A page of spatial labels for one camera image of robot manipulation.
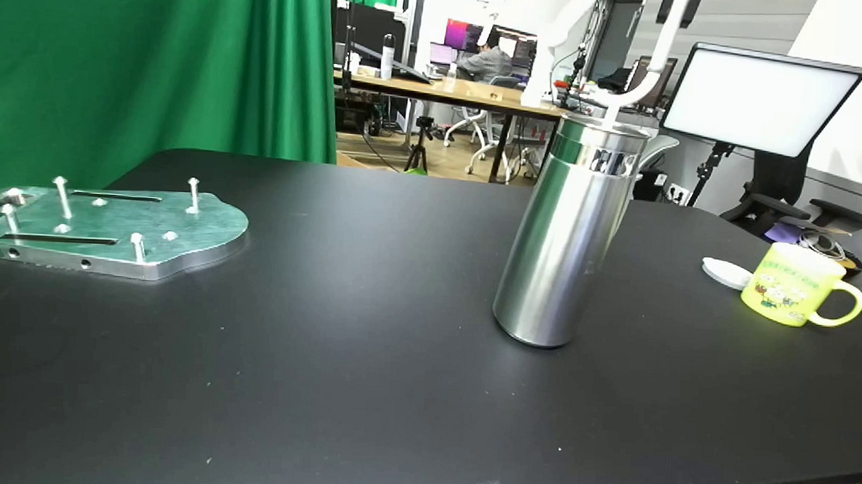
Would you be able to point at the stainless steel flask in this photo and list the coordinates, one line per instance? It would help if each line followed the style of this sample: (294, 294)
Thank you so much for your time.
(562, 240)

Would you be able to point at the light panel on stand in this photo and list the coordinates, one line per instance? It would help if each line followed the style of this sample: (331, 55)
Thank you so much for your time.
(757, 100)

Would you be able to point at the white articulated robot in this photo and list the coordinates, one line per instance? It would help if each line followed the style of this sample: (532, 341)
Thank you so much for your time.
(553, 36)

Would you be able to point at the person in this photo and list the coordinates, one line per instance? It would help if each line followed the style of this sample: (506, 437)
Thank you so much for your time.
(486, 61)

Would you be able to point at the black office chair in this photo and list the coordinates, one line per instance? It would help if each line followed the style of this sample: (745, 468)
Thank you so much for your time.
(779, 181)

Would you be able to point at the row of monitors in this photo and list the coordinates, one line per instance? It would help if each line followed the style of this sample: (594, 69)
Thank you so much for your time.
(460, 36)

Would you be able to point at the row of white office chairs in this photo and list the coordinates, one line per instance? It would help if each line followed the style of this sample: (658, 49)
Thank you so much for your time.
(479, 131)

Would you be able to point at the wooden desk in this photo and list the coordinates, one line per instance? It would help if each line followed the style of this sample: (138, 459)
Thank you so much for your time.
(452, 91)

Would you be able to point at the grey desk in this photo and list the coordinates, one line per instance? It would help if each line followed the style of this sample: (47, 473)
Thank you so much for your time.
(851, 198)

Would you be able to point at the white round lid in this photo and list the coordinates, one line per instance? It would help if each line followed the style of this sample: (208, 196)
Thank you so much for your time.
(722, 272)

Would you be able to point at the white bottle with black cap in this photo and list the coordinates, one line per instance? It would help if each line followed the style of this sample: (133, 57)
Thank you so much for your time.
(387, 57)

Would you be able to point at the black tripod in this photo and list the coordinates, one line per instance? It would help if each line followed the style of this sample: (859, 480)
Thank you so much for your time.
(418, 150)

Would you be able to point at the yellow printed mug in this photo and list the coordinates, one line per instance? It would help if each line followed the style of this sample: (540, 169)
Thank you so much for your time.
(789, 287)

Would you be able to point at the green curtain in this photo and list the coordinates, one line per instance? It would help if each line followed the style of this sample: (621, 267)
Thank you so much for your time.
(119, 61)

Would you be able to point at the metal plate with bolts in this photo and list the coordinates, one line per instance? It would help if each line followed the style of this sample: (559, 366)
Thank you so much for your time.
(111, 232)

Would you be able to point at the wall socket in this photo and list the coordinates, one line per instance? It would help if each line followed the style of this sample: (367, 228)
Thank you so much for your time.
(678, 193)

